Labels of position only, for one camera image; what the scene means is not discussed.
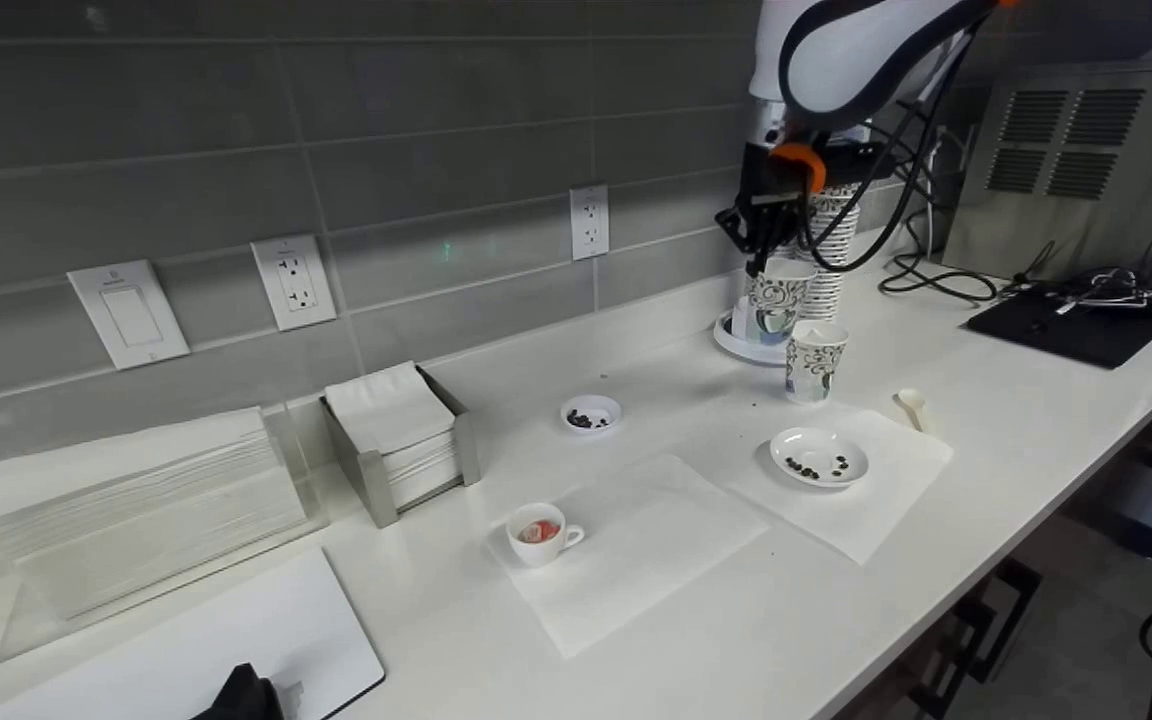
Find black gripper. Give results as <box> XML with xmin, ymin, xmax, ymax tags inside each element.
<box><xmin>716</xmin><ymin>135</ymin><xmax>832</xmax><ymax>275</ymax></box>

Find clear plastic cup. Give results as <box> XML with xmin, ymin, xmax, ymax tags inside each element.
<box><xmin>780</xmin><ymin>316</ymin><xmax>852</xmax><ymax>408</ymax></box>

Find stack of white cup lids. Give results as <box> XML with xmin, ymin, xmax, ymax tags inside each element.
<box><xmin>728</xmin><ymin>292</ymin><xmax>769</xmax><ymax>337</ymax></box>

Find white round cup dispenser base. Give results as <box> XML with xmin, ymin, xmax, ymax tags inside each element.
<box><xmin>707</xmin><ymin>316</ymin><xmax>798</xmax><ymax>371</ymax></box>

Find white espresso cup red contents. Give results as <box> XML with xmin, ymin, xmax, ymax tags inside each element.
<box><xmin>503</xmin><ymin>498</ymin><xmax>590</xmax><ymax>573</ymax></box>

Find white saucer with coffee beans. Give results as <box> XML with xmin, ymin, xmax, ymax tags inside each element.
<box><xmin>769</xmin><ymin>425</ymin><xmax>870</xmax><ymax>494</ymax></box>

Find cream plastic spoon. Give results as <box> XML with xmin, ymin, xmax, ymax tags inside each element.
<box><xmin>887</xmin><ymin>382</ymin><xmax>935</xmax><ymax>434</ymax></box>

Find small white dish with beans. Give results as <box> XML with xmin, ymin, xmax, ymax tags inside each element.
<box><xmin>554</xmin><ymin>390</ymin><xmax>629</xmax><ymax>439</ymax></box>

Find white paper napkin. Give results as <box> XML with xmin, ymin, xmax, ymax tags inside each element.
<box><xmin>721</xmin><ymin>403</ymin><xmax>959</xmax><ymax>566</ymax></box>
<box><xmin>482</xmin><ymin>448</ymin><xmax>771</xmax><ymax>664</ymax></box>

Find grey grid panel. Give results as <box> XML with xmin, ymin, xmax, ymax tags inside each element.
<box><xmin>982</xmin><ymin>82</ymin><xmax>1148</xmax><ymax>205</ymax></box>

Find black flat mat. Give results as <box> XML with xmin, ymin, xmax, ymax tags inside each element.
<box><xmin>964</xmin><ymin>281</ymin><xmax>1152</xmax><ymax>371</ymax></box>

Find metal napkin holder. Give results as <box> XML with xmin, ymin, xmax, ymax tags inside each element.
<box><xmin>314</xmin><ymin>354</ymin><xmax>488</xmax><ymax>531</ymax></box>

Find stack of white napkins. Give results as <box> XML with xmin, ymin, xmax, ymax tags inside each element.
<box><xmin>323</xmin><ymin>358</ymin><xmax>462</xmax><ymax>516</ymax></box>

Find white double power outlet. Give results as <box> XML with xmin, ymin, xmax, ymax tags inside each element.
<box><xmin>246</xmin><ymin>231</ymin><xmax>340</xmax><ymax>337</ymax></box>

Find white flat board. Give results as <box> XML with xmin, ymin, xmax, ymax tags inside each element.
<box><xmin>0</xmin><ymin>543</ymin><xmax>392</xmax><ymax>720</ymax></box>

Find black cloth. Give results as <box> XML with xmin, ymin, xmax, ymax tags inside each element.
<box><xmin>193</xmin><ymin>658</ymin><xmax>287</xmax><ymax>720</ymax></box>

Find clear acrylic box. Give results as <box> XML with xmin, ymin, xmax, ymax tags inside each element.
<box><xmin>0</xmin><ymin>403</ymin><xmax>326</xmax><ymax>668</ymax></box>

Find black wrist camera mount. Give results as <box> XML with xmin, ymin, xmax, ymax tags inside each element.
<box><xmin>812</xmin><ymin>135</ymin><xmax>902</xmax><ymax>185</ymax></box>

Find small white wall outlet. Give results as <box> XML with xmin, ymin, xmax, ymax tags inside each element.
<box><xmin>565</xmin><ymin>185</ymin><xmax>615</xmax><ymax>265</ymax></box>

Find black table cable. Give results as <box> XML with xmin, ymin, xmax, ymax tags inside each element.
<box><xmin>877</xmin><ymin>253</ymin><xmax>1007</xmax><ymax>308</ymax></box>

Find grey cable bundle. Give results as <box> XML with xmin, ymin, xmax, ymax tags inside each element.
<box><xmin>1052</xmin><ymin>265</ymin><xmax>1152</xmax><ymax>325</ymax></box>

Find black stool frame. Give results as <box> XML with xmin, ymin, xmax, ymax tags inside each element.
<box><xmin>910</xmin><ymin>557</ymin><xmax>1047</xmax><ymax>720</ymax></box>

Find white light switch plate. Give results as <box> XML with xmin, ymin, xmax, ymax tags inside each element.
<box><xmin>63</xmin><ymin>254</ymin><xmax>193</xmax><ymax>371</ymax></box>

